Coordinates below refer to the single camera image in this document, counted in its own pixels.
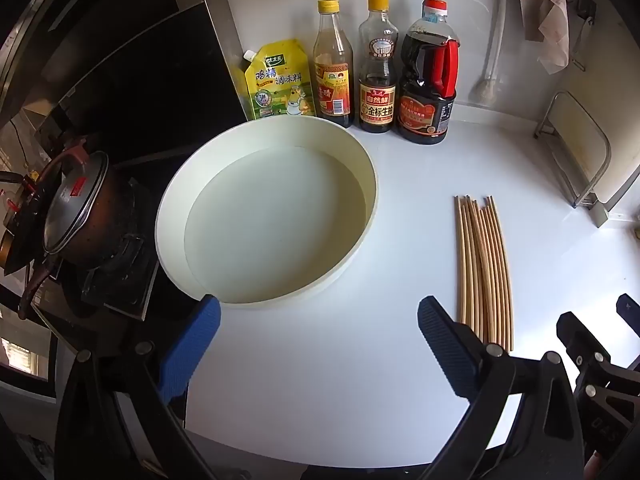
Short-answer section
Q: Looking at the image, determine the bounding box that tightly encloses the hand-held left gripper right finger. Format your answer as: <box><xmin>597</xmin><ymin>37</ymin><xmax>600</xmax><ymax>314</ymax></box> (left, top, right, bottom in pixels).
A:
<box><xmin>417</xmin><ymin>296</ymin><xmax>586</xmax><ymax>480</ymax></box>

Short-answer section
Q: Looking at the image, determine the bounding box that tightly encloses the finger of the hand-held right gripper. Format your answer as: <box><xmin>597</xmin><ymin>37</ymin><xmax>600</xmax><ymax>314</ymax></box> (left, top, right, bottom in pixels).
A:
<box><xmin>616</xmin><ymin>294</ymin><xmax>640</xmax><ymax>346</ymax></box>
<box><xmin>556</xmin><ymin>311</ymin><xmax>615</xmax><ymax>396</ymax></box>

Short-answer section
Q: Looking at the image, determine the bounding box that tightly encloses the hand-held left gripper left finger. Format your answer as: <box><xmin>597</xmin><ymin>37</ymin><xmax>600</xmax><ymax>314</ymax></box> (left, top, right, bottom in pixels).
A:
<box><xmin>57</xmin><ymin>294</ymin><xmax>222</xmax><ymax>480</ymax></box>

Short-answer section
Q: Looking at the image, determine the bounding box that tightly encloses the bundle of wooden chopsticks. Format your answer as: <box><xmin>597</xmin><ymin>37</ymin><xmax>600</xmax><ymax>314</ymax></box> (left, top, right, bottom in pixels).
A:
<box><xmin>454</xmin><ymin>195</ymin><xmax>515</xmax><ymax>352</ymax></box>

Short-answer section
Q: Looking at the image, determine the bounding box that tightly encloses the white round basin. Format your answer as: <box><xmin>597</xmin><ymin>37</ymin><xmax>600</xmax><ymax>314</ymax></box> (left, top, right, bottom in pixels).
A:
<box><xmin>155</xmin><ymin>116</ymin><xmax>378</xmax><ymax>306</ymax></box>

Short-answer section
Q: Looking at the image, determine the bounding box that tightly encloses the dark pot with glass lid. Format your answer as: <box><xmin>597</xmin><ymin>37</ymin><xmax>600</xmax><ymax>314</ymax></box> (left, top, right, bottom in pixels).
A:
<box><xmin>0</xmin><ymin>160</ymin><xmax>162</xmax><ymax>322</ymax></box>

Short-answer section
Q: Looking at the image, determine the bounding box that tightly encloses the white cutting board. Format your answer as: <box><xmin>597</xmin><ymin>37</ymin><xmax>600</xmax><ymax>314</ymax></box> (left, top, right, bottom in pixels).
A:
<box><xmin>547</xmin><ymin>94</ymin><xmax>640</xmax><ymax>213</ymax></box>

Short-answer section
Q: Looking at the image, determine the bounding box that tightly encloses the metal cutting board rack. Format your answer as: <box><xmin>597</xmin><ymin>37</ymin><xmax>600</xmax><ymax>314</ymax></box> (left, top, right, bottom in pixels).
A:
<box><xmin>534</xmin><ymin>91</ymin><xmax>613</xmax><ymax>208</ymax></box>

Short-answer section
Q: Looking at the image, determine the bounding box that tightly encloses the white dish brush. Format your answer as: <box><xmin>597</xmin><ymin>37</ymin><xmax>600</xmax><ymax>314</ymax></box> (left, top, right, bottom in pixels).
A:
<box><xmin>470</xmin><ymin>0</ymin><xmax>507</xmax><ymax>106</ymax></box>

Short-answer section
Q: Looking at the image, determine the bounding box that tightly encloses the yellow-cap soy sauce bottle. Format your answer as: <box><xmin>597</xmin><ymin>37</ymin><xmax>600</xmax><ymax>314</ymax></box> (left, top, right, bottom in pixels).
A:
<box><xmin>357</xmin><ymin>0</ymin><xmax>398</xmax><ymax>134</ymax></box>

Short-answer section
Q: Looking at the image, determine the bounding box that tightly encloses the yellow seasoning pouch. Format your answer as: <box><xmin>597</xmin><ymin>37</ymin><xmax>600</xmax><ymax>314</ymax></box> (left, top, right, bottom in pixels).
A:
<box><xmin>242</xmin><ymin>39</ymin><xmax>317</xmax><ymax>122</ymax></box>

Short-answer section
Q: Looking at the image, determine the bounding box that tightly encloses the yellow-cap vinegar bottle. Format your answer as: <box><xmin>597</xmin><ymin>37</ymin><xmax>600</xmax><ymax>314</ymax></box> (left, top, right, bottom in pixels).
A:
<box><xmin>312</xmin><ymin>0</ymin><xmax>355</xmax><ymax>129</ymax></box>

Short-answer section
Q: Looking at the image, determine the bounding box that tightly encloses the beige hanging cloth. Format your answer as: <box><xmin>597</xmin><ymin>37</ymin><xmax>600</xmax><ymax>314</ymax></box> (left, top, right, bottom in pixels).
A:
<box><xmin>516</xmin><ymin>0</ymin><xmax>571</xmax><ymax>75</ymax></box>

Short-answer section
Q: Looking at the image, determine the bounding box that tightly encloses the black range hood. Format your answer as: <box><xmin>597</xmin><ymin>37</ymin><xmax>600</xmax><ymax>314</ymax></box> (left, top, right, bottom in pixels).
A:
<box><xmin>0</xmin><ymin>0</ymin><xmax>182</xmax><ymax>117</ymax></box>

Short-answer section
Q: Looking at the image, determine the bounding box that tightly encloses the red-handled dark sauce jug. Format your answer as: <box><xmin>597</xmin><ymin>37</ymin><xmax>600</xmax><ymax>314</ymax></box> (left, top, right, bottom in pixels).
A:
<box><xmin>397</xmin><ymin>0</ymin><xmax>460</xmax><ymax>145</ymax></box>

